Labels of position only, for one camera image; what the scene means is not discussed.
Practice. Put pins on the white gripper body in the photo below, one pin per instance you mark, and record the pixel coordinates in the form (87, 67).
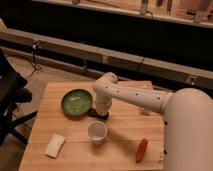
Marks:
(103, 105)

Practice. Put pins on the black eraser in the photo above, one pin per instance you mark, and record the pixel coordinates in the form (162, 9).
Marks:
(92, 113)

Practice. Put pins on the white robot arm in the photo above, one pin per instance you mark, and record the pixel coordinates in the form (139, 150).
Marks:
(187, 116)

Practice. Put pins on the green bowl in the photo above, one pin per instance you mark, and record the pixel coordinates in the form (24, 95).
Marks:
(76, 102)

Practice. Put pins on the white plastic cup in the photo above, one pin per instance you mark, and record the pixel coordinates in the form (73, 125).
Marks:
(97, 132)

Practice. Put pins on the orange carrot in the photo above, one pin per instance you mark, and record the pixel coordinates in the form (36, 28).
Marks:
(141, 150)

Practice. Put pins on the white sponge block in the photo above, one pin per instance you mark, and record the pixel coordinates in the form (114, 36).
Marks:
(54, 145)

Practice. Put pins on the black office chair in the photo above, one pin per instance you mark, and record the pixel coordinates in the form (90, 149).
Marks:
(12, 91)

